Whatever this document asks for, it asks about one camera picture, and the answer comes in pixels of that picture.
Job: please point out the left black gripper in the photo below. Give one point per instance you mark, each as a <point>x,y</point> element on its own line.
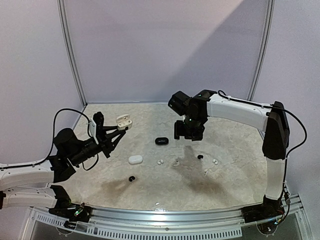
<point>106,143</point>

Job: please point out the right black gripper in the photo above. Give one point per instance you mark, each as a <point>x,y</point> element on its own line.
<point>188,135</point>

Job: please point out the white charging case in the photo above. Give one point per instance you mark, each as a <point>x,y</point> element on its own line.
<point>135,159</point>
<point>124,122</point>

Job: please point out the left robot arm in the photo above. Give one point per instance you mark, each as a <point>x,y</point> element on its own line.
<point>36,184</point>

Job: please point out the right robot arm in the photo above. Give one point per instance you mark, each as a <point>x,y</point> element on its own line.
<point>268,118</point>

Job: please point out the black charging case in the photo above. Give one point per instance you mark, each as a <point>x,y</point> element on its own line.
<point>161,141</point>

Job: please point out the white closed charging case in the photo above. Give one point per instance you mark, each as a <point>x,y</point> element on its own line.
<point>135,159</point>

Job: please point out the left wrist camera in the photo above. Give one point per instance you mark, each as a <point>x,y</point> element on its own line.
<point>96,124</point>

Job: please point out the right aluminium frame post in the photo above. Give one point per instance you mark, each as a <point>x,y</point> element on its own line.
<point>263,48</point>

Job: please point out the aluminium frame post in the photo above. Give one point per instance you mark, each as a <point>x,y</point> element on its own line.
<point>263,48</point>
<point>70,51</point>

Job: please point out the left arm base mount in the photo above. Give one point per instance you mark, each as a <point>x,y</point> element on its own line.
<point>72,211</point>

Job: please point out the aluminium front rail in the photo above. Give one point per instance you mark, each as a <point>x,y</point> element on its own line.
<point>122,224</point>

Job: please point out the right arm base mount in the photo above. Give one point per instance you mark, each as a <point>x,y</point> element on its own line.
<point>260,212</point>

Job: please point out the left aluminium frame post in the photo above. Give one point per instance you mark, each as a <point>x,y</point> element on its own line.
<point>70,51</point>

